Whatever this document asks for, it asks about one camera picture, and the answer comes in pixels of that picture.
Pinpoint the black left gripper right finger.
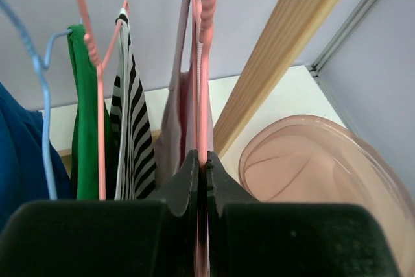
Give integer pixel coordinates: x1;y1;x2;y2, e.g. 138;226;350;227
206;151;259;218

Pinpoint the pink translucent plastic basin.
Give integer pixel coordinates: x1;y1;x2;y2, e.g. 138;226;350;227
239;115;414;276

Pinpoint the pink wire hanger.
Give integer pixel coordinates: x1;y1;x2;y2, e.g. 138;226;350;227
193;0;217;276

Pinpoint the aluminium frame post right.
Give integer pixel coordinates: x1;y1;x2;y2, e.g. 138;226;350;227
307;0;406;77

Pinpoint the wooden clothes rack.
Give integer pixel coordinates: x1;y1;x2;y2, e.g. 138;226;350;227
214;0;339;158

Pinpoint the light blue wire hanger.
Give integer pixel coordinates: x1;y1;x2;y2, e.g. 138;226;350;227
1;0;72;200

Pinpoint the blue tank top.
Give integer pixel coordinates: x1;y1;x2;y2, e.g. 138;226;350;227
0;82;76;235

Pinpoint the black white striped tank top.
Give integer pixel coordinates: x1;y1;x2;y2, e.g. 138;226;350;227
110;8;157;200

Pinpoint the pale pink tank top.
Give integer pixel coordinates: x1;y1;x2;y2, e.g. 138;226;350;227
154;0;203;185

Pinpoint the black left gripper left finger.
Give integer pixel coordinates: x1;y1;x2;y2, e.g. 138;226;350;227
148;150;199;218

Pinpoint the green tank top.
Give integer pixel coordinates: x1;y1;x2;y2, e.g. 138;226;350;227
67;24;99;200

